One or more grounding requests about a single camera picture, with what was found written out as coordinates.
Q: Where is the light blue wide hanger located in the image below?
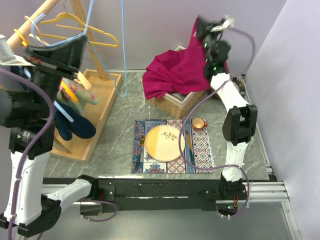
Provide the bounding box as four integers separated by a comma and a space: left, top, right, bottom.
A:
53, 100, 74, 123

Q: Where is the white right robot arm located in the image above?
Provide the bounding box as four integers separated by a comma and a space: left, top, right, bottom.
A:
195, 21, 258, 200

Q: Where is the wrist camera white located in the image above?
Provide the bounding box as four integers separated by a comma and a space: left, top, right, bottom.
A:
0, 34, 25, 66
210, 15, 235, 33

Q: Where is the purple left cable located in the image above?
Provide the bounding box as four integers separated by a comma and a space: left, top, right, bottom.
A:
0, 67, 118, 240

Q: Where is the aluminium frame rail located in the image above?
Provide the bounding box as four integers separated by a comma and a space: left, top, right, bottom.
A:
13, 164, 301, 240

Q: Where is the blue wire hanger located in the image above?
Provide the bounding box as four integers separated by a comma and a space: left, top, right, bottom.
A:
29, 0, 129, 99

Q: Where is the wicker basket with liner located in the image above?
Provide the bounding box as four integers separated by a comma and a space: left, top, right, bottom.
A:
142, 46, 209, 119

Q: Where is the dark denim skirt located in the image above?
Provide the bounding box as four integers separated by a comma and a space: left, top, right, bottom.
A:
54, 103, 96, 141

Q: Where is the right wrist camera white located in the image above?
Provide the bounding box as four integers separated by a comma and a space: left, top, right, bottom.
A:
210, 15, 235, 33

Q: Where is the yellow plastic hanger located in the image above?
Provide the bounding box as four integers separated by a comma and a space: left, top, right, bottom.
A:
30, 11, 119, 48

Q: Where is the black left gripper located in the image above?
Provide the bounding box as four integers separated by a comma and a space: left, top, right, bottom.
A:
24, 34, 89, 117

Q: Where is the orange plastic hanger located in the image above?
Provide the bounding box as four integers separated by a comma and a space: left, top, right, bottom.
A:
14, 29, 79, 103

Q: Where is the magenta pleated skirt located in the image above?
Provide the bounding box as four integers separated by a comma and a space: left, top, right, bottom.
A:
142, 16, 232, 100

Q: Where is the gold fork green handle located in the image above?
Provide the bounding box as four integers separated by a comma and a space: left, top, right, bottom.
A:
135, 135, 145, 171

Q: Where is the yellow cream dinner plate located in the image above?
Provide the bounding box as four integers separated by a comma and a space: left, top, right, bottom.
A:
144, 124, 186, 162

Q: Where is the orange cup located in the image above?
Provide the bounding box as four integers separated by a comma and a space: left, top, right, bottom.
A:
192, 117, 208, 131

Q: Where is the striped rim dark plate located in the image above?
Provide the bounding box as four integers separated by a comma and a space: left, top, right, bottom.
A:
232, 77, 246, 97

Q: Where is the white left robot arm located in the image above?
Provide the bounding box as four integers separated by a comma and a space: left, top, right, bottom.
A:
0, 35, 100, 238

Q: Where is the wooden clothes rack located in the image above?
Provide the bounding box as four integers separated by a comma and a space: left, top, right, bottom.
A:
0, 0, 123, 163

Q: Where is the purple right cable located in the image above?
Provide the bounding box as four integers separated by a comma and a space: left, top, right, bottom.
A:
179, 26, 256, 221

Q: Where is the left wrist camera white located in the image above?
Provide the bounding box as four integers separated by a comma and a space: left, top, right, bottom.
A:
0, 34, 25, 66

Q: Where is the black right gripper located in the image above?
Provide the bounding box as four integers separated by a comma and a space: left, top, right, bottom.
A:
193, 18, 222, 66

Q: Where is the pastel floral skirt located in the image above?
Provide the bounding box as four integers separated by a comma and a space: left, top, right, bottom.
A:
56, 78, 99, 116

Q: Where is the patterned placemat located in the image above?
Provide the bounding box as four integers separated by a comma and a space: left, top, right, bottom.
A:
131, 119, 215, 174

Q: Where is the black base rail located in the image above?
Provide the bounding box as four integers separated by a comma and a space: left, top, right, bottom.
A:
42, 176, 251, 216

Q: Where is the cream wooden hanger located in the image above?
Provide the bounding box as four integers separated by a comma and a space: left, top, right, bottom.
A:
24, 15, 92, 90

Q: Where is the gold knife green handle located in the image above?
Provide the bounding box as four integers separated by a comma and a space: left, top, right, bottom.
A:
186, 130, 195, 165

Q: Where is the purple cable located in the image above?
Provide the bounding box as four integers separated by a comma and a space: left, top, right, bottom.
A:
0, 67, 118, 240
179, 26, 256, 221

